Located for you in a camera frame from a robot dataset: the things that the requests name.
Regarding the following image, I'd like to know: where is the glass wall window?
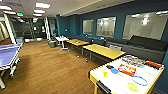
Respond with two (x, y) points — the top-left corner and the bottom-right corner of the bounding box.
(96, 16), (117, 39)
(82, 18), (95, 36)
(122, 10), (168, 41)

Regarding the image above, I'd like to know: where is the small grey bin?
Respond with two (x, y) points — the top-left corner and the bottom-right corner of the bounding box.
(14, 36), (25, 45)

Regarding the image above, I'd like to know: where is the blue table tennis paddle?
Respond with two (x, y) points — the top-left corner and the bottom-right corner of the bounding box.
(109, 67), (121, 75)

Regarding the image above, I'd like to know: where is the square ceiling light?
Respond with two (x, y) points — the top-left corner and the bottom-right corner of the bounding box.
(3, 10), (17, 15)
(32, 9), (46, 14)
(0, 4), (13, 11)
(32, 13), (44, 17)
(34, 2), (51, 9)

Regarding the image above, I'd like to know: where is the small white table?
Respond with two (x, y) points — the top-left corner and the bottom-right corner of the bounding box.
(54, 35), (70, 51)

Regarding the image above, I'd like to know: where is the dark grey sofa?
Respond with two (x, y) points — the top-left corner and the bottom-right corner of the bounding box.
(126, 34), (168, 65)
(67, 34), (129, 51)

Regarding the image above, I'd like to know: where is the dark grey bin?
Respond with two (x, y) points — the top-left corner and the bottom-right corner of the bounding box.
(47, 39), (58, 49)

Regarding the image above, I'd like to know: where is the blue plastic ring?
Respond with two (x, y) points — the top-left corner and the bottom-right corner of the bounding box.
(131, 75), (149, 87)

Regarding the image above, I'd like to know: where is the orange snack bag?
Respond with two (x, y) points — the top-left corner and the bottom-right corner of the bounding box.
(121, 54), (146, 68)

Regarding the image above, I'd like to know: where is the green exit sign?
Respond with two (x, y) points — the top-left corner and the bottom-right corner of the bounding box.
(16, 12), (24, 17)

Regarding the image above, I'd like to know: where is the blue ping pong table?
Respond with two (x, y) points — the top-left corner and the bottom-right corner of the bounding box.
(0, 42), (24, 90)

